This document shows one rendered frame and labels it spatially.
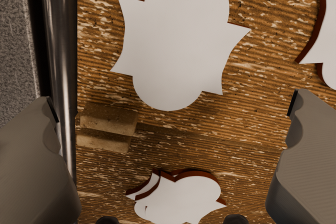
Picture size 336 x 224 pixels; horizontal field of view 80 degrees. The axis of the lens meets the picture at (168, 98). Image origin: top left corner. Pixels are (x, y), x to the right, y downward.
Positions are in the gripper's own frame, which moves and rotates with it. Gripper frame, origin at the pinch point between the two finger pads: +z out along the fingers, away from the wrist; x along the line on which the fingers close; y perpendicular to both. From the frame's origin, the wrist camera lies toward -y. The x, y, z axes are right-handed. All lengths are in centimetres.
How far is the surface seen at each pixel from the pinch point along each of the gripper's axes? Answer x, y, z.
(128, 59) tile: -3.9, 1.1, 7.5
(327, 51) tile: 14.4, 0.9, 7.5
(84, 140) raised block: -9.7, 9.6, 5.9
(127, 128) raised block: -4.8, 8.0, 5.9
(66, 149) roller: -15.4, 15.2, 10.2
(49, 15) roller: -11.6, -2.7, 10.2
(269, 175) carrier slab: 13.7, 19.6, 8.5
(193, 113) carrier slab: 2.4, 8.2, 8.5
